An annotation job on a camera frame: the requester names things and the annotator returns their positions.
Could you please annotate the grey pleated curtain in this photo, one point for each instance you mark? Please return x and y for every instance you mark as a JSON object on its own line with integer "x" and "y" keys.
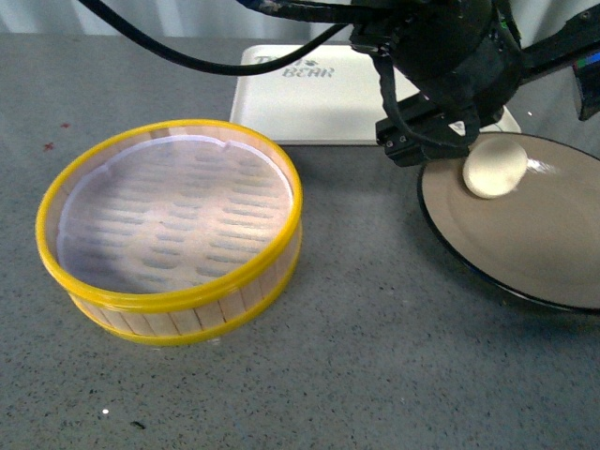
{"x": 158, "y": 19}

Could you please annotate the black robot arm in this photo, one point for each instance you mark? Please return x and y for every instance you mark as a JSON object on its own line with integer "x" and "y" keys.
{"x": 575, "y": 45}

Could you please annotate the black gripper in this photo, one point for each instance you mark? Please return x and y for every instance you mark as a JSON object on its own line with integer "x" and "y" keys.
{"x": 446, "y": 69}

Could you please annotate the white steamer liner paper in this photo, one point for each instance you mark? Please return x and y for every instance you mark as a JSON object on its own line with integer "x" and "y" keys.
{"x": 171, "y": 214}

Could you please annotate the tan plate with black rim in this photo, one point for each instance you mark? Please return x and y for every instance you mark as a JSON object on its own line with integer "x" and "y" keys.
{"x": 539, "y": 241}

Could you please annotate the cream bear tray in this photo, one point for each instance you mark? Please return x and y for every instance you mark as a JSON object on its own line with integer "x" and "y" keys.
{"x": 329, "y": 97}

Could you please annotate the white round bun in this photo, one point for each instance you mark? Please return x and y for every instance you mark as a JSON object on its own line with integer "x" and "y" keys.
{"x": 494, "y": 167}

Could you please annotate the yellow-rimmed bamboo steamer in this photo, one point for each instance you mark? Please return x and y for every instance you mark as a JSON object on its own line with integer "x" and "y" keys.
{"x": 193, "y": 314}

